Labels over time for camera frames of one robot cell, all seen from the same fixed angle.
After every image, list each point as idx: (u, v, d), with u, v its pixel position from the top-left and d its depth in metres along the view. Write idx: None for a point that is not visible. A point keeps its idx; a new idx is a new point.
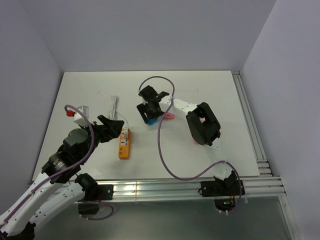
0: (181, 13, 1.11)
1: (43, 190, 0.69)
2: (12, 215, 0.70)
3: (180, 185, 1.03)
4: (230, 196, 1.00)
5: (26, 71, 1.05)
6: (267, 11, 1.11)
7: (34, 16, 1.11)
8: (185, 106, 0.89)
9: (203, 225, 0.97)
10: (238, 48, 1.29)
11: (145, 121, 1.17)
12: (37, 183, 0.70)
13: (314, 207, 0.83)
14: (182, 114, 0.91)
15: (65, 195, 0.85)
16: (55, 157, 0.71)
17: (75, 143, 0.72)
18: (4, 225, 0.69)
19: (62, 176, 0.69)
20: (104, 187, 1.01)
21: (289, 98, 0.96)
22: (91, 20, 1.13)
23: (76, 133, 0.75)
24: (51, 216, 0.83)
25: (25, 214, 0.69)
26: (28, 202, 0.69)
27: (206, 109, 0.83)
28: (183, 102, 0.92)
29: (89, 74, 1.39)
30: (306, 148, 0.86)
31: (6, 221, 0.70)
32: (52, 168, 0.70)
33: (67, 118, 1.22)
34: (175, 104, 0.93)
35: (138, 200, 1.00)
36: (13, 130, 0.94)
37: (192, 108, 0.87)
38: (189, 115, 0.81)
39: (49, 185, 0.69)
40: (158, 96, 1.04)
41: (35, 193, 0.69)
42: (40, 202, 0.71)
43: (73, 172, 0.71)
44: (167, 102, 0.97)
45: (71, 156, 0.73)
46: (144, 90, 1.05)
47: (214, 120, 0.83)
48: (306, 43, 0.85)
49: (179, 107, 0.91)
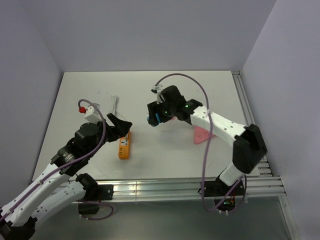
0: (181, 13, 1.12)
1: (51, 181, 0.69)
2: (18, 205, 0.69)
3: (180, 185, 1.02)
4: (230, 196, 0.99)
5: (26, 71, 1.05)
6: (266, 12, 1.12)
7: (34, 16, 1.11)
8: (229, 126, 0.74)
9: (204, 225, 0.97)
10: (238, 49, 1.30)
11: (152, 123, 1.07)
12: (45, 174, 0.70)
13: (314, 207, 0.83)
14: (224, 135, 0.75)
15: (66, 193, 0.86)
16: (64, 149, 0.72)
17: (86, 136, 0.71)
18: (9, 215, 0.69)
19: (71, 168, 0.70)
20: (104, 187, 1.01)
21: (289, 98, 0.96)
22: (91, 21, 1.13)
23: (87, 126, 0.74)
24: (51, 212, 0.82)
25: (31, 205, 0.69)
26: (34, 193, 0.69)
27: (257, 133, 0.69)
28: (226, 120, 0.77)
29: (89, 73, 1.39)
30: (306, 147, 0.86)
31: (11, 210, 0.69)
32: (61, 159, 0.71)
33: (67, 118, 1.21)
34: (216, 122, 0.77)
35: (138, 200, 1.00)
36: (13, 130, 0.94)
37: (239, 131, 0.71)
38: (238, 140, 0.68)
39: (57, 176, 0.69)
40: (188, 105, 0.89)
41: (43, 183, 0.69)
42: (46, 194, 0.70)
43: (81, 164, 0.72)
44: (203, 116, 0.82)
45: (80, 149, 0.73)
46: (170, 93, 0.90)
47: (263, 145, 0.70)
48: (306, 43, 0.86)
49: (221, 127, 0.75)
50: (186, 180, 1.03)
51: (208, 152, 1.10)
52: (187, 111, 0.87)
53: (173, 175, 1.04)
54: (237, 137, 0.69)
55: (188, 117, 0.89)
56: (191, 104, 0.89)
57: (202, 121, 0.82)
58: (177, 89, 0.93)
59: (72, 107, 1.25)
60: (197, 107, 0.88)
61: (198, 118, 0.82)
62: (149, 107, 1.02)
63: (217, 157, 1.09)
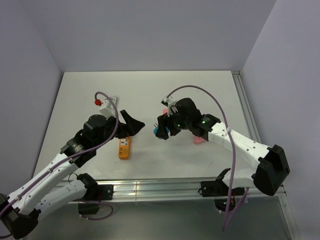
0: (181, 13, 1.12)
1: (60, 170, 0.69)
2: (27, 191, 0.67)
3: (180, 185, 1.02)
4: (230, 196, 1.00)
5: (26, 71, 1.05)
6: (266, 12, 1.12)
7: (34, 17, 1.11)
8: (251, 147, 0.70)
9: (203, 225, 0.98)
10: (238, 48, 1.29)
11: (164, 137, 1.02)
12: (55, 163, 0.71)
13: (314, 207, 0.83)
14: (246, 156, 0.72)
15: (69, 189, 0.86)
16: (73, 140, 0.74)
17: (95, 127, 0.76)
18: (16, 202, 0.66)
19: (80, 158, 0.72)
20: (104, 187, 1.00)
21: (289, 98, 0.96)
22: (91, 21, 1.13)
23: (96, 118, 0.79)
24: (54, 207, 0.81)
25: (39, 192, 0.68)
26: (43, 181, 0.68)
27: (281, 155, 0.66)
28: (247, 138, 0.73)
29: (89, 74, 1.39)
30: (306, 147, 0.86)
31: (19, 197, 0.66)
32: (70, 150, 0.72)
33: (67, 118, 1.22)
34: (237, 142, 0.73)
35: (138, 200, 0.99)
36: (13, 129, 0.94)
37: (263, 152, 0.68)
38: (263, 163, 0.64)
39: (67, 164, 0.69)
40: (205, 121, 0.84)
41: (52, 171, 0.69)
42: (54, 183, 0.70)
43: (89, 156, 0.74)
44: (222, 134, 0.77)
45: (88, 141, 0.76)
46: (186, 107, 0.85)
47: (286, 167, 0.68)
48: (305, 43, 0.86)
49: (242, 147, 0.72)
50: (186, 180, 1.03)
51: (208, 152, 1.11)
52: (204, 127, 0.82)
53: (173, 175, 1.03)
54: (262, 160, 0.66)
55: (205, 134, 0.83)
56: (208, 120, 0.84)
57: (221, 139, 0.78)
58: (193, 103, 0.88)
59: (72, 107, 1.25)
60: (214, 123, 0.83)
61: (217, 137, 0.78)
62: (161, 120, 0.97)
63: (217, 157, 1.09)
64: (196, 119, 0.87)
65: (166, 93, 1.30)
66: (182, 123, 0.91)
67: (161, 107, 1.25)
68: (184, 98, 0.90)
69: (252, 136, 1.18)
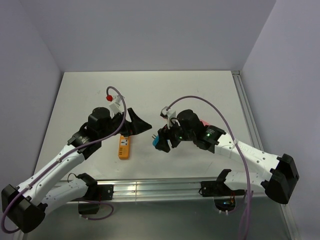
0: (180, 13, 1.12)
1: (69, 159, 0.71)
2: (37, 181, 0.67)
3: (180, 185, 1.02)
4: (230, 196, 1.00)
5: (26, 71, 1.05)
6: (266, 12, 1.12)
7: (34, 17, 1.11)
8: (260, 158, 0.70)
9: (204, 225, 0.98)
10: (238, 49, 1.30)
11: (165, 150, 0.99)
12: (63, 153, 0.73)
13: (314, 207, 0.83)
14: (255, 168, 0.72)
15: (71, 186, 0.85)
16: (79, 133, 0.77)
17: (100, 118, 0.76)
18: (27, 191, 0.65)
19: (87, 150, 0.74)
20: (104, 187, 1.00)
21: (289, 98, 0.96)
22: (91, 21, 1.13)
23: (100, 110, 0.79)
24: (59, 202, 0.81)
25: (49, 181, 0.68)
26: (53, 170, 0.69)
27: (291, 164, 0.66)
28: (254, 149, 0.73)
29: (89, 74, 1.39)
30: (306, 147, 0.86)
31: (30, 186, 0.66)
32: (77, 142, 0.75)
33: (67, 118, 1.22)
34: (246, 154, 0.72)
35: (138, 200, 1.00)
36: (14, 130, 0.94)
37: (273, 163, 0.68)
38: (275, 175, 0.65)
39: (76, 154, 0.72)
40: (209, 134, 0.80)
41: (61, 161, 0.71)
42: (62, 173, 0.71)
43: (95, 146, 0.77)
44: (230, 147, 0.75)
45: (94, 132, 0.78)
46: (190, 121, 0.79)
47: (296, 174, 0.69)
48: (305, 43, 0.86)
49: (252, 160, 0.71)
50: (187, 180, 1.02)
51: (208, 152, 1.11)
52: (209, 141, 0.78)
53: (173, 175, 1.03)
54: (275, 172, 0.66)
55: (210, 146, 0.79)
56: (213, 132, 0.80)
57: (228, 152, 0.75)
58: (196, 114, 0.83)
59: (72, 107, 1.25)
60: (219, 135, 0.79)
61: (225, 150, 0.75)
62: (161, 133, 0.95)
63: (217, 157, 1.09)
64: (200, 131, 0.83)
65: (166, 93, 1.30)
66: (185, 136, 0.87)
67: (161, 107, 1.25)
68: (185, 109, 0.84)
69: (253, 136, 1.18)
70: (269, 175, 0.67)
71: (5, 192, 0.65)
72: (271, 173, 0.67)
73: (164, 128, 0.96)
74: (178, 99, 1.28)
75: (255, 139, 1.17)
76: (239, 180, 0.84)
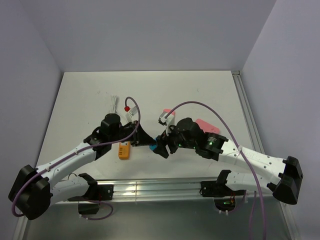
0: (180, 13, 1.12)
1: (85, 154, 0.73)
2: (55, 165, 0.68)
3: (181, 185, 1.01)
4: (230, 196, 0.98)
5: (26, 70, 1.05)
6: (266, 12, 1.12)
7: (34, 17, 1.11)
8: (268, 164, 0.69)
9: (203, 225, 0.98)
10: (237, 49, 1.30)
11: (163, 155, 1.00)
12: (80, 147, 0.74)
13: (314, 207, 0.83)
14: (263, 173, 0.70)
15: (74, 182, 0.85)
16: (93, 135, 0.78)
17: (111, 124, 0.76)
18: (45, 173, 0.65)
19: (99, 151, 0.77)
20: (104, 187, 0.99)
21: (289, 98, 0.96)
22: (91, 21, 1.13)
23: (113, 116, 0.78)
24: (61, 195, 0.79)
25: (66, 169, 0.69)
26: (71, 159, 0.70)
27: (298, 167, 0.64)
28: (257, 154, 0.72)
29: (89, 73, 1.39)
30: (306, 147, 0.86)
31: (49, 168, 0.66)
32: (90, 143, 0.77)
33: (67, 118, 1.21)
34: (251, 159, 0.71)
35: (137, 200, 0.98)
36: (14, 129, 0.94)
37: (281, 168, 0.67)
38: (285, 180, 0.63)
39: (91, 150, 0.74)
40: (212, 142, 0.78)
41: (78, 153, 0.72)
42: (76, 165, 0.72)
43: (106, 148, 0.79)
44: (234, 154, 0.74)
45: (105, 136, 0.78)
46: (191, 129, 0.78)
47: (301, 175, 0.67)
48: (305, 43, 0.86)
49: (258, 165, 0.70)
50: (186, 180, 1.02)
51: None
52: (212, 149, 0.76)
53: (173, 175, 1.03)
54: (285, 177, 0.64)
55: (214, 155, 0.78)
56: (215, 140, 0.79)
57: (234, 159, 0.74)
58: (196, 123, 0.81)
59: (72, 107, 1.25)
60: (222, 142, 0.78)
61: (230, 157, 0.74)
62: (160, 140, 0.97)
63: None
64: (202, 139, 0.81)
65: (166, 93, 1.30)
66: (185, 143, 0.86)
67: (161, 107, 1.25)
68: (184, 119, 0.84)
69: (252, 136, 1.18)
70: (277, 180, 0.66)
71: (22, 172, 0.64)
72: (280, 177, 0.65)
73: (162, 135, 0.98)
74: (178, 99, 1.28)
75: (255, 139, 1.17)
76: (240, 182, 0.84)
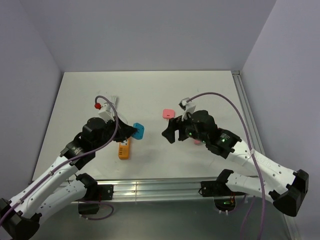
0: (180, 13, 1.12)
1: (62, 172, 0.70)
2: (29, 194, 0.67)
3: (181, 185, 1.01)
4: (230, 196, 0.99)
5: (26, 71, 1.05)
6: (266, 12, 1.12)
7: (34, 17, 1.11)
8: (277, 172, 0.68)
9: (203, 224, 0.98)
10: (237, 49, 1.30)
11: (170, 140, 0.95)
12: (56, 165, 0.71)
13: (315, 207, 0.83)
14: (269, 180, 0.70)
15: (68, 190, 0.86)
16: (72, 144, 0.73)
17: (94, 129, 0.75)
18: (18, 206, 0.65)
19: (80, 161, 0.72)
20: (104, 187, 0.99)
21: (289, 98, 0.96)
22: (91, 20, 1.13)
23: (95, 121, 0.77)
24: (54, 209, 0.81)
25: (41, 195, 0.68)
26: (46, 183, 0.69)
27: (307, 181, 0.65)
28: (268, 161, 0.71)
29: (89, 73, 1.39)
30: (306, 147, 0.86)
31: (22, 200, 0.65)
32: (70, 153, 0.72)
33: (67, 118, 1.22)
34: (261, 165, 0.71)
35: (137, 200, 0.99)
36: (14, 130, 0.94)
37: (289, 179, 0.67)
38: (292, 191, 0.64)
39: (68, 167, 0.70)
40: (224, 139, 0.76)
41: (53, 174, 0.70)
42: (55, 186, 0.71)
43: (89, 157, 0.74)
44: (245, 156, 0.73)
45: (88, 143, 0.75)
46: (205, 122, 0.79)
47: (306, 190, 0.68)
48: (306, 43, 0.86)
49: (268, 172, 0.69)
50: (186, 180, 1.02)
51: (208, 152, 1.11)
52: (223, 146, 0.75)
53: (174, 175, 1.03)
54: (292, 188, 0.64)
55: (224, 152, 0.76)
56: (228, 137, 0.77)
57: (244, 161, 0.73)
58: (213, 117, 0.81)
59: (72, 108, 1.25)
60: (235, 142, 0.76)
61: (240, 158, 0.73)
62: (172, 123, 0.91)
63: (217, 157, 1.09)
64: (215, 135, 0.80)
65: (166, 93, 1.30)
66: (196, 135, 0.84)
67: (161, 107, 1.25)
68: (200, 111, 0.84)
69: (252, 137, 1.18)
70: (284, 190, 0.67)
71: None
72: (287, 188, 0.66)
73: (176, 118, 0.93)
74: (178, 99, 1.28)
75: (255, 139, 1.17)
76: (242, 184, 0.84)
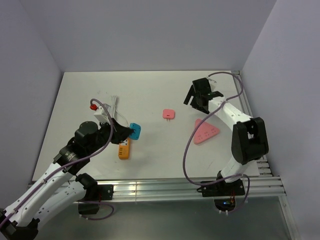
0: (180, 13, 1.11)
1: (55, 180, 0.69)
2: (23, 204, 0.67)
3: (181, 185, 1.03)
4: (230, 196, 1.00)
5: (26, 71, 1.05)
6: (266, 12, 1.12)
7: (34, 17, 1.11)
8: (236, 114, 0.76)
9: (203, 225, 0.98)
10: (238, 49, 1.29)
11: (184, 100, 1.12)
12: (49, 173, 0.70)
13: (314, 207, 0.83)
14: (230, 122, 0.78)
15: (67, 193, 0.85)
16: (65, 149, 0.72)
17: (87, 135, 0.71)
18: (13, 215, 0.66)
19: (73, 166, 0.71)
20: (104, 187, 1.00)
21: (289, 99, 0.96)
22: (91, 21, 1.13)
23: (88, 125, 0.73)
24: (53, 213, 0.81)
25: (36, 203, 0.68)
26: (39, 191, 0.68)
27: (260, 125, 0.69)
28: (236, 109, 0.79)
29: (89, 74, 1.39)
30: (306, 147, 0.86)
31: (16, 210, 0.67)
32: (63, 158, 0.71)
33: (67, 118, 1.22)
34: (227, 109, 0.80)
35: (137, 200, 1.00)
36: (14, 130, 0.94)
37: (244, 120, 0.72)
38: (239, 124, 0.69)
39: (61, 174, 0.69)
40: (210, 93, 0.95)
41: (47, 182, 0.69)
42: (49, 193, 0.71)
43: (83, 162, 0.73)
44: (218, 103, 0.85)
45: (81, 147, 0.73)
46: (198, 82, 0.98)
47: (264, 141, 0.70)
48: (305, 44, 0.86)
49: (228, 113, 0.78)
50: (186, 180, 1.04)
51: (208, 152, 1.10)
52: (206, 97, 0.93)
53: (173, 175, 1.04)
54: (239, 123, 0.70)
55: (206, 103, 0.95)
56: (213, 93, 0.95)
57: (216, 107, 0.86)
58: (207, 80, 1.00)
59: (72, 108, 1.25)
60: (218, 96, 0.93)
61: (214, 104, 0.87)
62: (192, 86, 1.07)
63: (217, 157, 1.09)
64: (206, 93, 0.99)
65: (166, 93, 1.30)
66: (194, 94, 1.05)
67: (161, 107, 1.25)
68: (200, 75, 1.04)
69: None
70: None
71: None
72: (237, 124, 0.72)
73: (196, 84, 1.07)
74: (178, 99, 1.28)
75: None
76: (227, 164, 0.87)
